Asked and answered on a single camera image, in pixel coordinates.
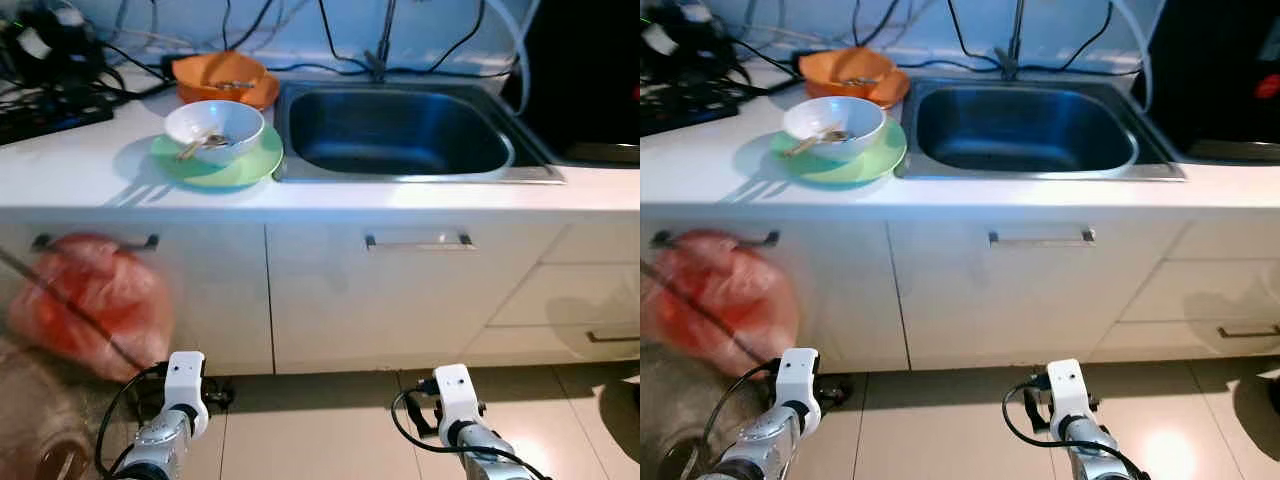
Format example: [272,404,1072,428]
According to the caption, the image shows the green plate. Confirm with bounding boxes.
[770,120,908,189]
[150,125,285,191]

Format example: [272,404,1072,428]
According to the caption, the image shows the white bowl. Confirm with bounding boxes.
[164,100,266,166]
[782,96,887,163]

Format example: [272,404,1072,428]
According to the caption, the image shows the black kitchen appliance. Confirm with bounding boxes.
[1140,0,1280,166]

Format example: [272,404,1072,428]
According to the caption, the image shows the white cabinet door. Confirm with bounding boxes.
[640,220,906,373]
[0,222,273,376]
[890,220,1191,366]
[265,222,566,373]

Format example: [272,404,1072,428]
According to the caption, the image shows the white drawer front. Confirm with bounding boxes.
[1090,318,1280,363]

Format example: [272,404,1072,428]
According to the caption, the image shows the floor fan with grille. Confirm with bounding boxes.
[640,340,751,480]
[0,340,131,480]

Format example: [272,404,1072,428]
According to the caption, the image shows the stainless steel sink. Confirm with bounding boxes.
[895,78,1188,183]
[272,80,566,185]

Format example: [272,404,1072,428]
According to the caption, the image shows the orange plate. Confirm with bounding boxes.
[805,70,911,109]
[178,74,282,111]

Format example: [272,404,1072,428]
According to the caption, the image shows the black power strip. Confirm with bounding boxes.
[640,85,741,136]
[0,90,116,146]

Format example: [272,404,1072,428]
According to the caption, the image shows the orange bowl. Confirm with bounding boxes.
[172,52,269,104]
[798,47,896,99]

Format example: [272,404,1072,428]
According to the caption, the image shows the dark metal faucet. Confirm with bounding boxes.
[995,0,1027,81]
[365,0,397,82]

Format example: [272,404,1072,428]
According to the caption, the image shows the black power adapter box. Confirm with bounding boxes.
[0,10,101,86]
[640,5,736,81]

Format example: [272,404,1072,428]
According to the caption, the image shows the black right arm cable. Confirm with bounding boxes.
[1001,380,1151,480]
[391,386,551,480]

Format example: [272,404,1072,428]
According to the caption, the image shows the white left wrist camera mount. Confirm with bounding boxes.
[164,351,209,437]
[775,347,824,427]

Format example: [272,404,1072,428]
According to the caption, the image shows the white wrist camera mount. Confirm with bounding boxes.
[164,351,209,437]
[432,363,484,434]
[1044,359,1094,427]
[775,347,824,427]

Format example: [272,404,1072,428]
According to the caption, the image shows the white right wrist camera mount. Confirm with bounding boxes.
[432,363,484,434]
[1044,359,1094,427]

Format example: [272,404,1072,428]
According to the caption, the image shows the silver cabinet door handle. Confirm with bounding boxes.
[650,230,781,249]
[30,233,161,252]
[988,228,1096,248]
[365,230,474,251]

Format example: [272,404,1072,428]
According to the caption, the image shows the white water hose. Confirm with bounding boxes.
[485,0,531,111]
[1110,0,1156,111]

